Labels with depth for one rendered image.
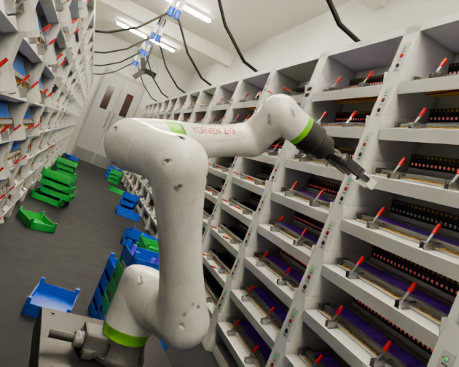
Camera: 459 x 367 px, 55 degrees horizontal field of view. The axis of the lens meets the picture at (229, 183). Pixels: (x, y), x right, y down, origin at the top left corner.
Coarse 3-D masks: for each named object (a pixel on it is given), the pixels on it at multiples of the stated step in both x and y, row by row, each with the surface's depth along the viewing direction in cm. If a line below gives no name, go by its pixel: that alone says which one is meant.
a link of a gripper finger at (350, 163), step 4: (348, 156) 126; (340, 160) 126; (344, 160) 125; (348, 160) 126; (352, 160) 127; (344, 164) 127; (348, 164) 127; (352, 164) 127; (356, 164) 128; (352, 168) 127; (356, 168) 128; (360, 168) 128; (356, 172) 128; (360, 172) 129; (360, 176) 129
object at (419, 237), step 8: (368, 216) 167; (392, 224) 154; (400, 232) 149; (408, 232) 146; (416, 232) 143; (424, 240) 139; (440, 240) 134; (440, 248) 130; (448, 248) 129; (456, 248) 126
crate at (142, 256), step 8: (128, 240) 198; (128, 248) 193; (136, 248) 202; (128, 256) 188; (136, 256) 182; (144, 256) 204; (152, 256) 206; (128, 264) 185; (144, 264) 184; (152, 264) 186
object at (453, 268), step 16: (352, 208) 171; (368, 208) 173; (352, 224) 163; (416, 224) 158; (368, 240) 154; (384, 240) 145; (400, 240) 140; (416, 256) 131; (432, 256) 125; (448, 256) 124; (448, 272) 119
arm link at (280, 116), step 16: (272, 96) 122; (288, 96) 121; (256, 112) 126; (272, 112) 119; (288, 112) 119; (304, 112) 123; (256, 128) 124; (272, 128) 122; (288, 128) 121; (304, 128) 122
